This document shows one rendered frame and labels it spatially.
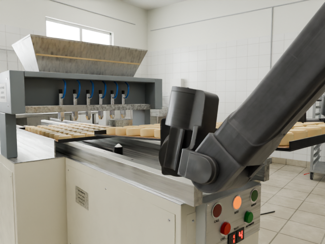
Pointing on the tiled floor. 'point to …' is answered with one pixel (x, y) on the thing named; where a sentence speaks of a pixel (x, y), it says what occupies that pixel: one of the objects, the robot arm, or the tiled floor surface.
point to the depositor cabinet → (34, 197)
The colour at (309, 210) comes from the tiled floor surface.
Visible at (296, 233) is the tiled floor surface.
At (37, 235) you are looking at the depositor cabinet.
